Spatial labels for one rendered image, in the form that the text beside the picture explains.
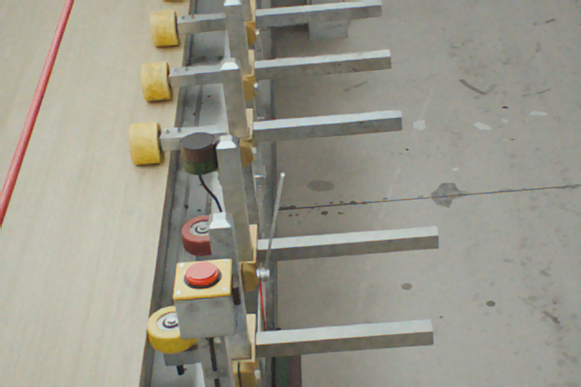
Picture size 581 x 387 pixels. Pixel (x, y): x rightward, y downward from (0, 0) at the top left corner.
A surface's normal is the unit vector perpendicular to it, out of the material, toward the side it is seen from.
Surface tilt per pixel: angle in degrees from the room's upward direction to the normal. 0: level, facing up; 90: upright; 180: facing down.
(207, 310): 90
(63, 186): 0
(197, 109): 0
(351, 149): 0
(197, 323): 90
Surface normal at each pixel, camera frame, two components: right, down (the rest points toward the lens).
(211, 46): -0.09, -0.83
